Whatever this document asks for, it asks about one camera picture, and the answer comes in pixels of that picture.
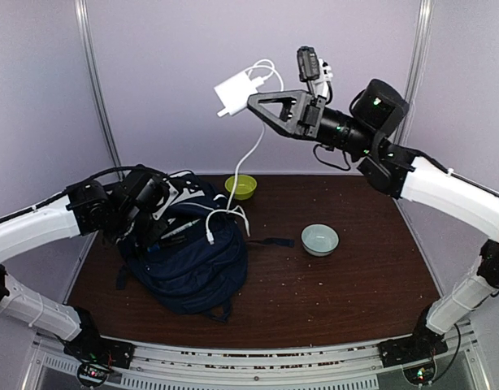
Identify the pale blue ceramic bowl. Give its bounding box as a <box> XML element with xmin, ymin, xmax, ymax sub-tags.
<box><xmin>301</xmin><ymin>223</ymin><xmax>340</xmax><ymax>257</ymax></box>

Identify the white green marker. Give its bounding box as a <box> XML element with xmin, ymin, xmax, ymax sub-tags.
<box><xmin>160</xmin><ymin>219</ymin><xmax>200</xmax><ymax>240</ymax></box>

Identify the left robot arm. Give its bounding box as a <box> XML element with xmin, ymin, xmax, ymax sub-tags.
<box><xmin>0</xmin><ymin>164</ymin><xmax>179</xmax><ymax>368</ymax></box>

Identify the right aluminium corner post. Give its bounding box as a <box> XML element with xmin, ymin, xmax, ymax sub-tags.
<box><xmin>401</xmin><ymin>0</ymin><xmax>432</xmax><ymax>106</ymax></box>

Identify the aluminium front rail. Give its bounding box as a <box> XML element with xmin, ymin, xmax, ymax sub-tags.
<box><xmin>21</xmin><ymin>318</ymin><xmax>490</xmax><ymax>390</ymax></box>

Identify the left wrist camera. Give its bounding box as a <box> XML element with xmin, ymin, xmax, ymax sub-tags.
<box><xmin>151</xmin><ymin>178</ymin><xmax>193</xmax><ymax>220</ymax></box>

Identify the lime green bowl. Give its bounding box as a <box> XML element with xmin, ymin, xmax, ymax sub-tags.
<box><xmin>224</xmin><ymin>175</ymin><xmax>258</xmax><ymax>201</ymax></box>

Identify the navy blue student backpack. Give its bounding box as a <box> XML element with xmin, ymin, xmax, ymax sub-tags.
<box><xmin>114</xmin><ymin>172</ymin><xmax>296</xmax><ymax>324</ymax></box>

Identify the left aluminium corner post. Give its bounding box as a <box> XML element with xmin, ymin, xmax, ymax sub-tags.
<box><xmin>74</xmin><ymin>0</ymin><xmax>121</xmax><ymax>167</ymax></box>

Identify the white charger with cable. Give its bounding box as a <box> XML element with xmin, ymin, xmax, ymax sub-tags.
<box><xmin>205</xmin><ymin>58</ymin><xmax>284</xmax><ymax>245</ymax></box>

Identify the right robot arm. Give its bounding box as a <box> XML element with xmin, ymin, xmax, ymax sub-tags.
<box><xmin>246</xmin><ymin>79</ymin><xmax>499</xmax><ymax>367</ymax></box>

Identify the black blue highlighter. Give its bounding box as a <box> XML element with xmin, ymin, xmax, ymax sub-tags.
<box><xmin>146</xmin><ymin>235</ymin><xmax>188</xmax><ymax>253</ymax></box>

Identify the aluminium corner post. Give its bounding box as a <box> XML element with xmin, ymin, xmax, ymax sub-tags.
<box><xmin>74</xmin><ymin>0</ymin><xmax>121</xmax><ymax>167</ymax></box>
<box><xmin>401</xmin><ymin>0</ymin><xmax>432</xmax><ymax>106</ymax></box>

